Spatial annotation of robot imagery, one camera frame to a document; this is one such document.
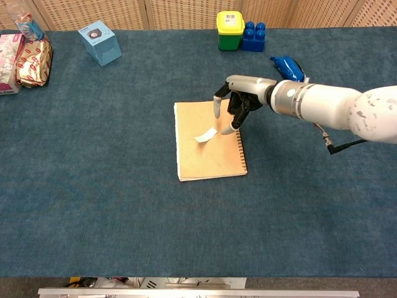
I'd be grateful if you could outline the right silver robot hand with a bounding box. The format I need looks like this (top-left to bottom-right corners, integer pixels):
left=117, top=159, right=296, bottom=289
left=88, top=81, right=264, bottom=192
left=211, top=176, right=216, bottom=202
left=212, top=74, right=277, bottom=136

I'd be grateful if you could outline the light green paper strip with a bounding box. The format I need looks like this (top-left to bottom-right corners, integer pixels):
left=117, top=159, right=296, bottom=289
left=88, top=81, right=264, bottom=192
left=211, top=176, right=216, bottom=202
left=194, top=127, right=218, bottom=144

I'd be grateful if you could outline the blue snack packet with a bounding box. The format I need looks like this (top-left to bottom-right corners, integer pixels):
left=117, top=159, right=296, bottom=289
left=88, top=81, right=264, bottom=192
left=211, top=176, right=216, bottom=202
left=269, top=55, right=311, bottom=84

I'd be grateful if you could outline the blue toy brick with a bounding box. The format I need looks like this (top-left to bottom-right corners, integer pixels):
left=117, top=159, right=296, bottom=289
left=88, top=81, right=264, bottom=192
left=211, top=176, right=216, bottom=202
left=241, top=20, right=267, bottom=53

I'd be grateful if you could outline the green container yellow lid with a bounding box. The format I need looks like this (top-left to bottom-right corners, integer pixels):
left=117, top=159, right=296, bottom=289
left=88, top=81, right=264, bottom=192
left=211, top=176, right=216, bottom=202
left=216, top=11, right=245, bottom=52

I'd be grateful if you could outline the brown spiral notebook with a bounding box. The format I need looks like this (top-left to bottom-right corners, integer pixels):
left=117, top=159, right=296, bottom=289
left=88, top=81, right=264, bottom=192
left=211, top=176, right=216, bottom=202
left=173, top=99, right=249, bottom=183

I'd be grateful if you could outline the wicker folding screen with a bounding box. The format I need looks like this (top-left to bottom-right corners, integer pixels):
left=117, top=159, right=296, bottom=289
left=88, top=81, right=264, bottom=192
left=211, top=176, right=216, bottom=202
left=0, top=0, right=397, bottom=31

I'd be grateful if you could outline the light blue speaker box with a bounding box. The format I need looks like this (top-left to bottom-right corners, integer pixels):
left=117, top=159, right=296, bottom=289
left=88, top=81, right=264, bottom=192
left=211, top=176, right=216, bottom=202
left=77, top=20, right=123, bottom=67

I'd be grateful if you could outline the teal table cloth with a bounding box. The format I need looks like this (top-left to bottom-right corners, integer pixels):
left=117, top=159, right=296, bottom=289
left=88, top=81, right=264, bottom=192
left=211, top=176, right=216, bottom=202
left=0, top=28, right=397, bottom=278

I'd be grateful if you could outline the gold snack package red print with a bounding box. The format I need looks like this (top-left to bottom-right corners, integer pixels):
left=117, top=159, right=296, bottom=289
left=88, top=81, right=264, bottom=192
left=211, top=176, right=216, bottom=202
left=15, top=39, right=53, bottom=88

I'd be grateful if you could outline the clear plastic bottle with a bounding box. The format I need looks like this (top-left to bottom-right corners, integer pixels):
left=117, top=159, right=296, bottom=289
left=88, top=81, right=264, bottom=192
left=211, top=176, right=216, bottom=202
left=6, top=0, right=46, bottom=43

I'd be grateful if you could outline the pink floral box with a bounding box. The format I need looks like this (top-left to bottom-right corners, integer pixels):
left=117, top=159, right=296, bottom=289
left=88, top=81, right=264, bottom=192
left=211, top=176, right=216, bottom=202
left=0, top=33, right=26, bottom=96

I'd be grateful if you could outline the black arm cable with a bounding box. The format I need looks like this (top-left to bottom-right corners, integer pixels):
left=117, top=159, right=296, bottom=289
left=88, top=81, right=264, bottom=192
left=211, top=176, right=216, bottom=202
left=316, top=124, right=368, bottom=156

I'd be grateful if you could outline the aluminium profile rail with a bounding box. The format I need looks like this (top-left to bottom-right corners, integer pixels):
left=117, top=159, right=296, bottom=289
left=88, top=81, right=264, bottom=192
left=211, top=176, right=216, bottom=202
left=37, top=287, right=360, bottom=298

